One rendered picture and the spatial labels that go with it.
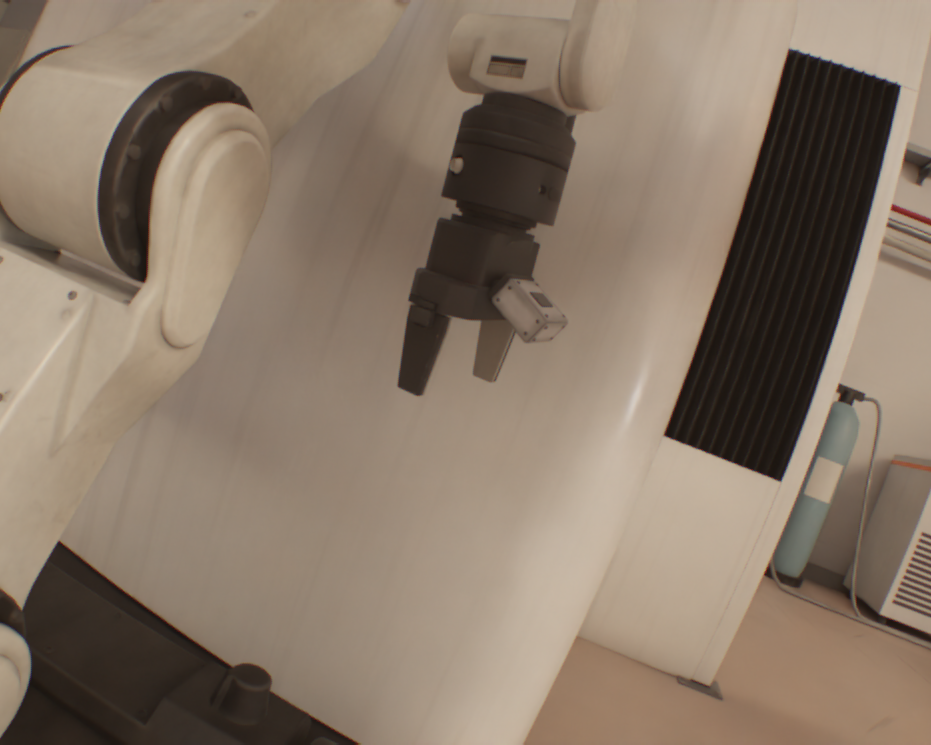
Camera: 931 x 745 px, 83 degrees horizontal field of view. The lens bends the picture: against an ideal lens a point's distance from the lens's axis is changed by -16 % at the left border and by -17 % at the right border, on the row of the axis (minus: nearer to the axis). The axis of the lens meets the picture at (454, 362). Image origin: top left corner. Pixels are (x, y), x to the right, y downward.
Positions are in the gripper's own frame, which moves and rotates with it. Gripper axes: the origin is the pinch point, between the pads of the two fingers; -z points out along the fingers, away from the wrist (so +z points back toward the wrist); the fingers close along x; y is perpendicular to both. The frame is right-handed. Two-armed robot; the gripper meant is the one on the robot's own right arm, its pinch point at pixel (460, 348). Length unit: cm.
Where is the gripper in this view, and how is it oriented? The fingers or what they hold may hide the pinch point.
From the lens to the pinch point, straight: 48.7
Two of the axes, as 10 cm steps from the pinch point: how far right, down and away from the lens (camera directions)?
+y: -8.1, -3.3, 4.8
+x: 5.3, -0.6, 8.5
